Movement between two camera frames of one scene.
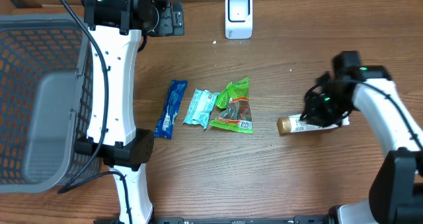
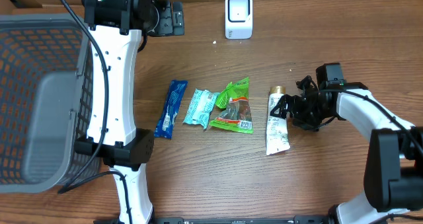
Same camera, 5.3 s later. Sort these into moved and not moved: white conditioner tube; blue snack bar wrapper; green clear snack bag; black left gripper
Moved: white conditioner tube
Not moved: black left gripper; green clear snack bag; blue snack bar wrapper
